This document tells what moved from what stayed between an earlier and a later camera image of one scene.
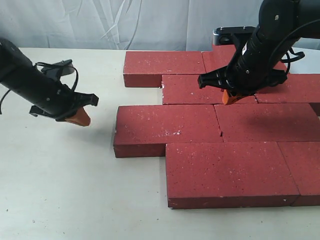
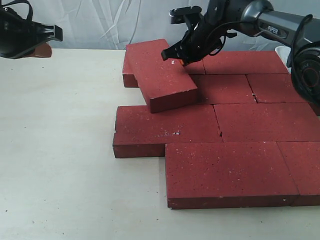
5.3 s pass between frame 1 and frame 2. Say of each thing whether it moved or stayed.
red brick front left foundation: stayed
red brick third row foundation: stayed
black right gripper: moved
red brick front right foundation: stayed
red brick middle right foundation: stayed
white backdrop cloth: stayed
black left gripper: moved
